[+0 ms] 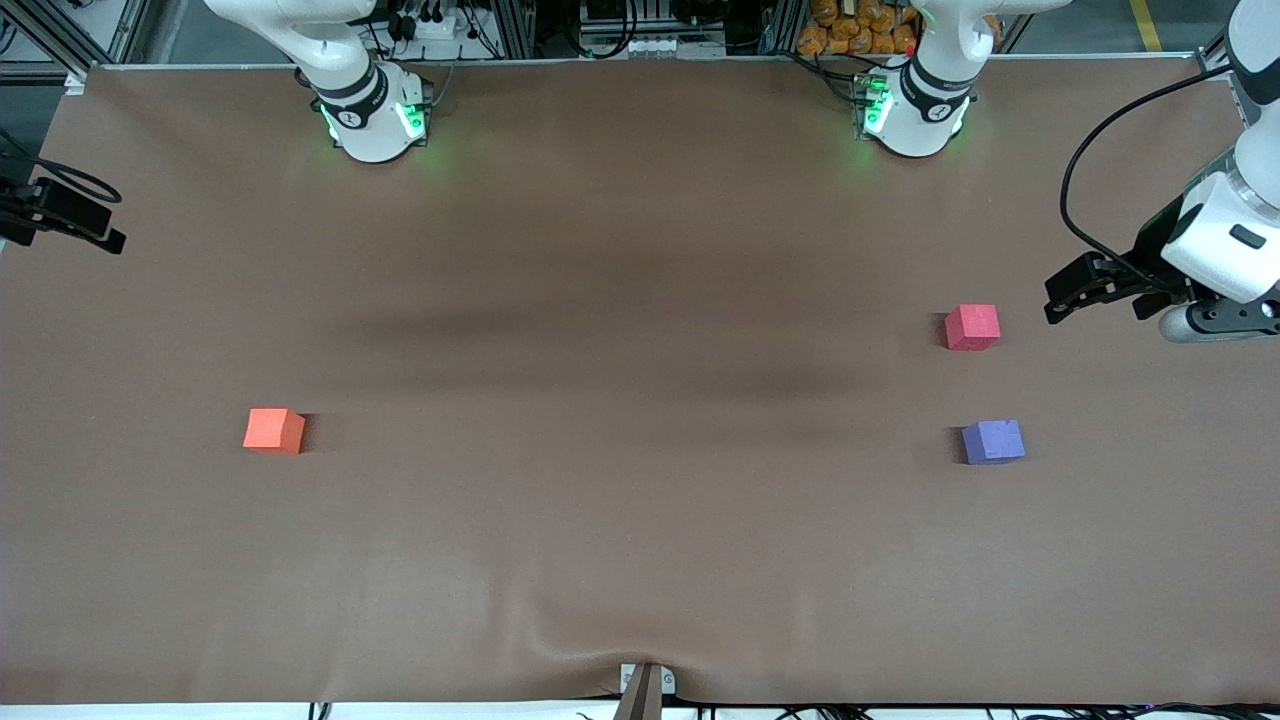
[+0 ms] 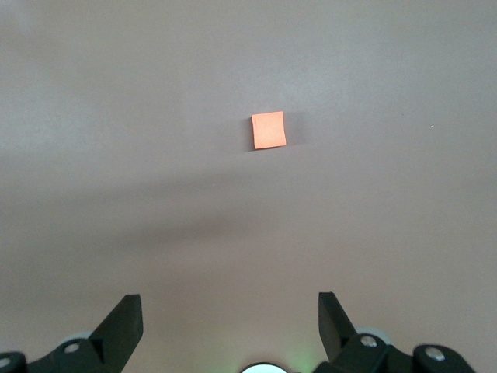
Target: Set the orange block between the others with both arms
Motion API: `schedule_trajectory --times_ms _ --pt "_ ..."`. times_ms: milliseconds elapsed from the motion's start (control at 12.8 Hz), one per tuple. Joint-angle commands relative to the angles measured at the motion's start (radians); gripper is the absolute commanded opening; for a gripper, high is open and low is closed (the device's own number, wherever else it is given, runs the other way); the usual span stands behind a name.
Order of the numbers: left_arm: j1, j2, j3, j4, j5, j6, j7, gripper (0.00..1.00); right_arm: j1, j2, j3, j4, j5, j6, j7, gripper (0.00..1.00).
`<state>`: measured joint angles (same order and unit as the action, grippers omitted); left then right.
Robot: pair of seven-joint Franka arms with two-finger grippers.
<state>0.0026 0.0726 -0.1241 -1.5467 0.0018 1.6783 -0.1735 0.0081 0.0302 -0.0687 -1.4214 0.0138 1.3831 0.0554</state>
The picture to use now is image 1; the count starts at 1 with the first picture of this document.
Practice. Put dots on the white power strip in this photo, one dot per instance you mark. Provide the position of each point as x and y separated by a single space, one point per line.
435 25

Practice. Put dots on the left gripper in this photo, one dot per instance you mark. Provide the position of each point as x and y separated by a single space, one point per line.
1152 251

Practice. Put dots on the small metal edge bracket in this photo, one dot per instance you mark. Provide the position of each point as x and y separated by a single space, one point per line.
630 680

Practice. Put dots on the large table cover mat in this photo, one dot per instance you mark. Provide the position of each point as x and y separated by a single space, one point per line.
640 500

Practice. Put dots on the purple foam block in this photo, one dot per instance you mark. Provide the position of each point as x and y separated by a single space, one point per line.
993 442

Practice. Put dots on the white connector block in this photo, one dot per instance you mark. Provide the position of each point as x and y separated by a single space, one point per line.
655 46

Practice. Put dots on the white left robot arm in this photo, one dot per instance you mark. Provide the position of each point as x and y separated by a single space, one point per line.
920 120

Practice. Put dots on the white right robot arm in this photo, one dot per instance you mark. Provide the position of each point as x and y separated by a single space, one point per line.
365 120

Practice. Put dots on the red foam block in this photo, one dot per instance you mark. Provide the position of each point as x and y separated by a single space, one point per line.
972 328

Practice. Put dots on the orange objects pile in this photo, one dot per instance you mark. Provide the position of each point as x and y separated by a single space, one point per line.
850 25

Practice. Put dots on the orange foam block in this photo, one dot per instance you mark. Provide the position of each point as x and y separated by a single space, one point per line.
272 430

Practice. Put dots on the metal corner clamp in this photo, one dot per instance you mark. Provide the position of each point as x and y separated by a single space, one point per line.
1213 62
75 82

